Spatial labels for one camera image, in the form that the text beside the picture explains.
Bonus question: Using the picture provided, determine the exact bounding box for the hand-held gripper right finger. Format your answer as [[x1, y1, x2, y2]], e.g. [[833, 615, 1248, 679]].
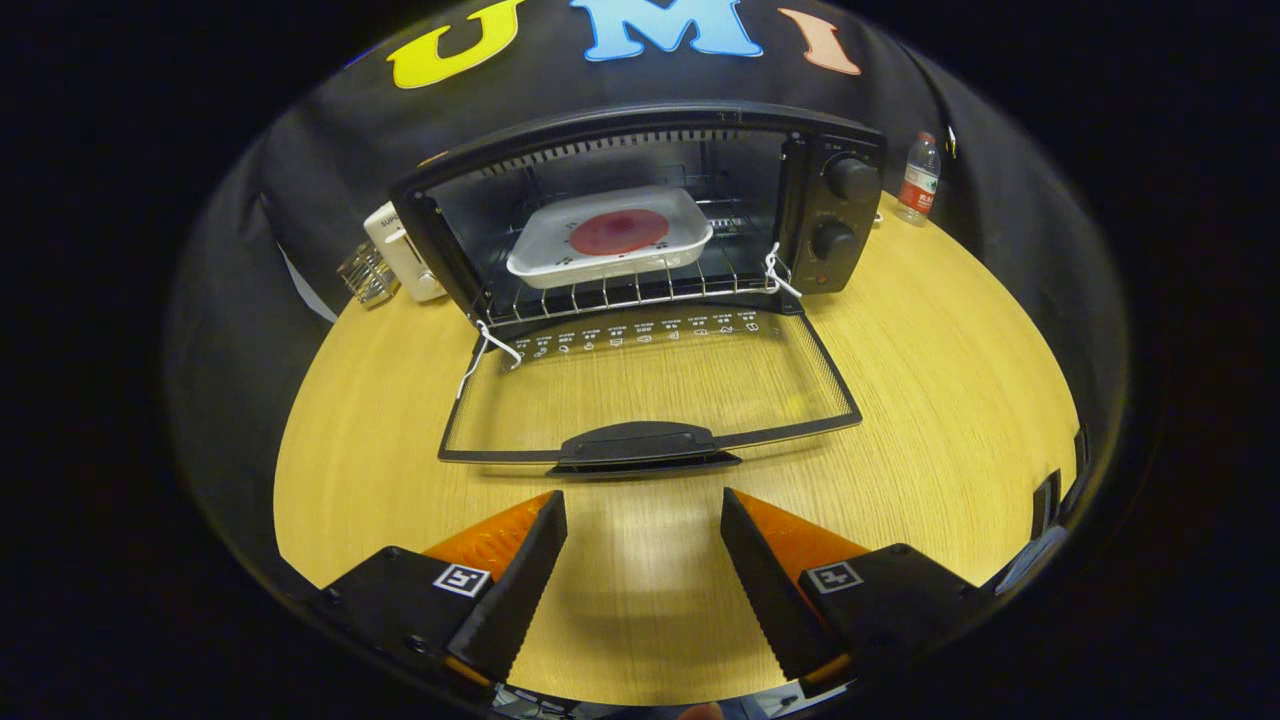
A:
[[720, 487, 991, 691]]

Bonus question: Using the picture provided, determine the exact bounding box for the wire mesh holder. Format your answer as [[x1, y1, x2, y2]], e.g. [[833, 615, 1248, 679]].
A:
[[337, 240, 401, 306]]

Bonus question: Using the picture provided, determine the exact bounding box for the pink ham slice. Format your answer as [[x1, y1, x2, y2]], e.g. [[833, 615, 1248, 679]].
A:
[[569, 208, 671, 257]]

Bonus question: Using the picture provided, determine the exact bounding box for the clear water bottle red label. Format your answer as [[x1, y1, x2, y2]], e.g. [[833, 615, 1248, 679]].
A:
[[895, 131, 942, 227]]

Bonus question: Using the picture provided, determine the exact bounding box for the white pop-up toaster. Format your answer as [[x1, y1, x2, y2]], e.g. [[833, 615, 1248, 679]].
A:
[[363, 201, 448, 303]]

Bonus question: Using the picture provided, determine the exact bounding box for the black toaster oven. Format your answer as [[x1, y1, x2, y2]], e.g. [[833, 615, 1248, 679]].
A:
[[390, 100, 888, 476]]

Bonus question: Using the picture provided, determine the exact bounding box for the dark furniture piece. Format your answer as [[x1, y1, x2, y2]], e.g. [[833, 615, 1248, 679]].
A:
[[1030, 425, 1093, 541]]

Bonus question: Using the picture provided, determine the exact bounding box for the white square dish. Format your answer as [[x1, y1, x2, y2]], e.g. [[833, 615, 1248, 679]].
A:
[[506, 185, 715, 291]]

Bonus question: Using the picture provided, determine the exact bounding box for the black backdrop cloth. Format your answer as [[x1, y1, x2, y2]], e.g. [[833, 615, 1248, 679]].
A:
[[165, 0, 1131, 591]]

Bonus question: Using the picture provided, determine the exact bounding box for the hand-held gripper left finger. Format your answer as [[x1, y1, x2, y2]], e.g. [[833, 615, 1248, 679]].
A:
[[310, 490, 569, 696]]

